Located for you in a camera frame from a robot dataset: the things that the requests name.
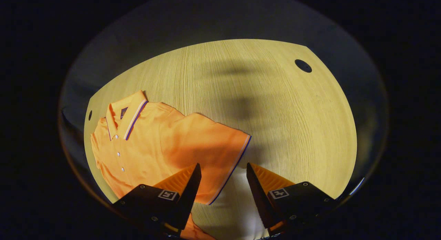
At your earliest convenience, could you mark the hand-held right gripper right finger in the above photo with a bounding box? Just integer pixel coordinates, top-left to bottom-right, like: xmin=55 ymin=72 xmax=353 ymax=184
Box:
xmin=246 ymin=162 xmax=340 ymax=238

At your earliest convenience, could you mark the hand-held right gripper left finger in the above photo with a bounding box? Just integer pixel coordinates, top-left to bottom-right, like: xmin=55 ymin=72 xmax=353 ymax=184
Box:
xmin=112 ymin=163 xmax=202 ymax=238

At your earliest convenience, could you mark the orange T-shirt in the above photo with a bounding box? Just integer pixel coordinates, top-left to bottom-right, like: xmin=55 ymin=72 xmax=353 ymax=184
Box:
xmin=90 ymin=90 xmax=252 ymax=240

